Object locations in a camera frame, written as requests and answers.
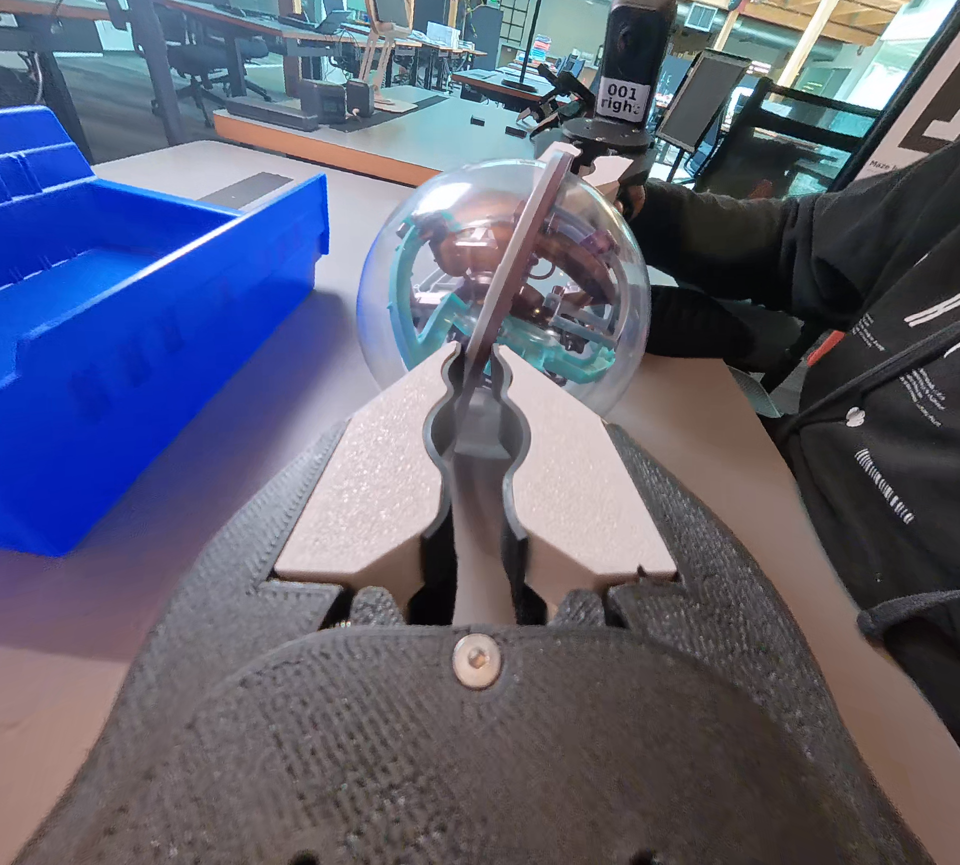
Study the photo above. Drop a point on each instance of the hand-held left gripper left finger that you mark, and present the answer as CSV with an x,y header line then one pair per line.
x,y
375,498

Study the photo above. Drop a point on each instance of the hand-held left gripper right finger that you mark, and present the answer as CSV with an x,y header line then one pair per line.
x,y
593,505

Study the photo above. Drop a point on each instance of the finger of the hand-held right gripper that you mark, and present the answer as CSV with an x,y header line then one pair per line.
x,y
603,172

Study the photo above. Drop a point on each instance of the clear maze ball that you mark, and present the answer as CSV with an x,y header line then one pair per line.
x,y
570,295

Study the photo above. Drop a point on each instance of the person's right forearm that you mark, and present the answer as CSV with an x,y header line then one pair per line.
x,y
720,250

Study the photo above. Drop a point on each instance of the black monitor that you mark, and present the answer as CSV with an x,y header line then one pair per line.
x,y
702,100

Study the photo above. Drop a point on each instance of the black office chair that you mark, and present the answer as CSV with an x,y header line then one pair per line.
x,y
788,145

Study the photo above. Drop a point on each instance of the wooden-edged desk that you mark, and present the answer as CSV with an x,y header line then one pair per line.
x,y
390,138

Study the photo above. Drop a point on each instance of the blue plastic bin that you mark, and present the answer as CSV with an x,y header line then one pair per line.
x,y
135,340

